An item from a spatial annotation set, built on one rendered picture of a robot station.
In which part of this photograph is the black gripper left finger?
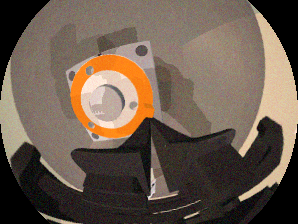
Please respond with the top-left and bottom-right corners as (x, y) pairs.
(71, 117), (152, 197)

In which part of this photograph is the orange round plate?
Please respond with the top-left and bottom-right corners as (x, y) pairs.
(71, 53), (154, 139)

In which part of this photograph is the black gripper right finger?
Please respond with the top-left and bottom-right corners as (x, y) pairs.
(149, 117), (237, 193)

